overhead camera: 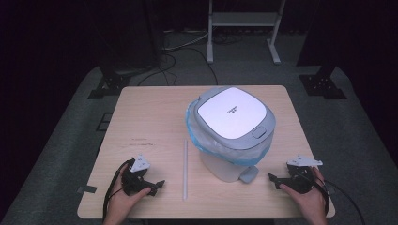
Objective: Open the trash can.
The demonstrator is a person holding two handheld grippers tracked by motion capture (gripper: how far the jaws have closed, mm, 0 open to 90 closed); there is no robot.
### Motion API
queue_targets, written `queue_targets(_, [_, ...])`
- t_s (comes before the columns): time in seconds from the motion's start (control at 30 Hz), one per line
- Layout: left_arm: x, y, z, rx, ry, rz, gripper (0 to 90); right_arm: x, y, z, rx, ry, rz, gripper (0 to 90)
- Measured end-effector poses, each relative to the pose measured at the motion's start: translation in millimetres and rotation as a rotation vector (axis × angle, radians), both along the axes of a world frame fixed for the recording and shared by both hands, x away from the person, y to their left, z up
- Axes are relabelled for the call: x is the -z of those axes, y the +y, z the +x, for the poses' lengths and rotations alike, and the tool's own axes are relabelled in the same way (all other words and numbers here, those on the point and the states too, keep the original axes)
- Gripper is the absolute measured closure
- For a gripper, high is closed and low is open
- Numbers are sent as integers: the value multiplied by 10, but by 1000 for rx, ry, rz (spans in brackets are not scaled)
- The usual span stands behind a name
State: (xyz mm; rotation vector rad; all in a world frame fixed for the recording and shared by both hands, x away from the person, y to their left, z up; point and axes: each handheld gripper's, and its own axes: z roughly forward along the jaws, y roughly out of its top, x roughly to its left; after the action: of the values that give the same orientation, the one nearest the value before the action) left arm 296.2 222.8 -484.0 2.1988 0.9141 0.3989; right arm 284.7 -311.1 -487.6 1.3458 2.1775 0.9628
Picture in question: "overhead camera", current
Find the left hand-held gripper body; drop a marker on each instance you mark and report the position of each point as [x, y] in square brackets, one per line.
[135, 181]

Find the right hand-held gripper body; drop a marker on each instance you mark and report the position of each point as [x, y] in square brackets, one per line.
[301, 179]

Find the white straw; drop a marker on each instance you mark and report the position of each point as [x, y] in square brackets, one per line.
[185, 168]

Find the white grey pedal trash can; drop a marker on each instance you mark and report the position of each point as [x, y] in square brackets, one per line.
[233, 112]

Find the person's right hand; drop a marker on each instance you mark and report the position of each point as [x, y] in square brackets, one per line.
[313, 204]

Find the person's left hand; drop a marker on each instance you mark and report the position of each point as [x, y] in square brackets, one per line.
[116, 206]

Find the grey tape piece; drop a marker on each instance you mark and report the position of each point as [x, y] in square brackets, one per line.
[87, 189]

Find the black stand base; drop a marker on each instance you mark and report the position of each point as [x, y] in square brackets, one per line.
[324, 86]
[109, 86]

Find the white metal stand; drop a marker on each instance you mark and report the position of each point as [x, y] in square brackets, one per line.
[244, 18]

